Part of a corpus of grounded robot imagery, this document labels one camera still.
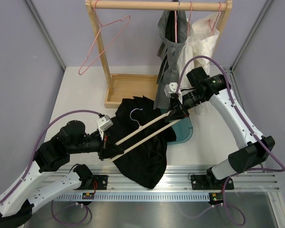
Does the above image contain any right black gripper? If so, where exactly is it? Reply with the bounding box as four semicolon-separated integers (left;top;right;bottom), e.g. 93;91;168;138
164;91;206;122

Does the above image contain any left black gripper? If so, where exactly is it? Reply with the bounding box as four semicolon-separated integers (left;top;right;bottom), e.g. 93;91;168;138
69;127;125;161

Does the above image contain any white wooden hanger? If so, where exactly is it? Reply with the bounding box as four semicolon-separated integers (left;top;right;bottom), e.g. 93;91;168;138
108;108;181;162

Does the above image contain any black dress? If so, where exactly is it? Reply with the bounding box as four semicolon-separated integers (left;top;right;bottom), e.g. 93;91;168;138
108;96;167;189

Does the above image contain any grey dress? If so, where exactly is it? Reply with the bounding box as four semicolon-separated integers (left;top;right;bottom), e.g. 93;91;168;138
153;10;187;109

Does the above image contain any pink wire hanger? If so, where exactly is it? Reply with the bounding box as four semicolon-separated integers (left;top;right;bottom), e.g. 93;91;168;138
78;0;131;75

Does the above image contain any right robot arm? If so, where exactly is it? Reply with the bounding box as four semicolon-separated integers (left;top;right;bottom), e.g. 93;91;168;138
165;67;275;189

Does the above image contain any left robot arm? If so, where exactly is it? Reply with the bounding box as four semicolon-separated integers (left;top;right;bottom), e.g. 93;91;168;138
0;116;115;228

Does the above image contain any teal plastic tray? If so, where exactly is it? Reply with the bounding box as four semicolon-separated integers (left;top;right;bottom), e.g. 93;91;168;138
157;117;193;145

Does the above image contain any white pleated blouse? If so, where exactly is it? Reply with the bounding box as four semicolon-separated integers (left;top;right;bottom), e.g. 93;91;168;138
177;36;194;89

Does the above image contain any wooden clothes rack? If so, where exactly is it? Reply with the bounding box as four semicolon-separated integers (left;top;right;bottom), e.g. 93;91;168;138
85;0;233;108

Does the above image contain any cream white garment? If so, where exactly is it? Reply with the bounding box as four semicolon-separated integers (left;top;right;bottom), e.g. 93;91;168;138
191;12;220;115

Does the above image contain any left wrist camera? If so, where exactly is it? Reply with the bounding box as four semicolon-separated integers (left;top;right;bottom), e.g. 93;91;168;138
96;114;114;140

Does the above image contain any slotted cable duct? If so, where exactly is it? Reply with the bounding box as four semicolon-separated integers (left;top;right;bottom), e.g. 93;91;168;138
55;192;212;202

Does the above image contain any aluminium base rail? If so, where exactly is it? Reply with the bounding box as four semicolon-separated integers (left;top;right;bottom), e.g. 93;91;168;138
76;163;280;193

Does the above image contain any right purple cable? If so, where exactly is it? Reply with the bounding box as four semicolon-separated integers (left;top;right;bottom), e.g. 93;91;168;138
175;56;285;225

